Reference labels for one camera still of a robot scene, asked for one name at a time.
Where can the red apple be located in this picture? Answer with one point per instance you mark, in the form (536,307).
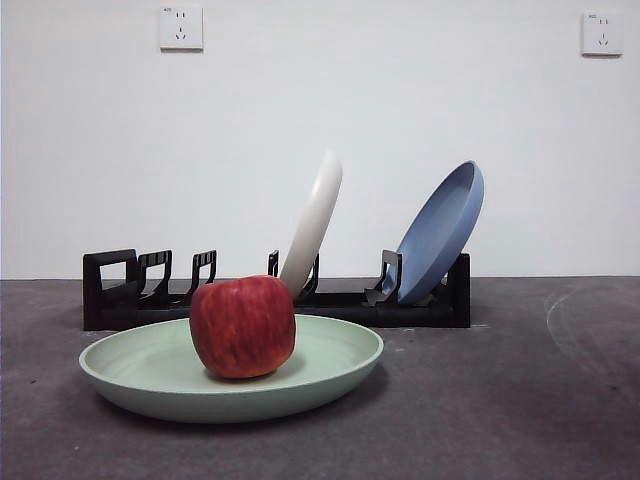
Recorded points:
(240,325)

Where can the green plate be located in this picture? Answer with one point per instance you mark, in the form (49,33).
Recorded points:
(150,365)

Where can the white plate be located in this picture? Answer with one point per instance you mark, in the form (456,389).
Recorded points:
(320,210)

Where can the blue plate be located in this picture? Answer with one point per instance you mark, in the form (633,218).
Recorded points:
(440,230)

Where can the black plate rack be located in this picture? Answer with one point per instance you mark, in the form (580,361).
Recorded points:
(425,317)

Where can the white wall socket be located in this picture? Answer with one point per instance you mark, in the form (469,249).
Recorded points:
(181,27)
(602,34)

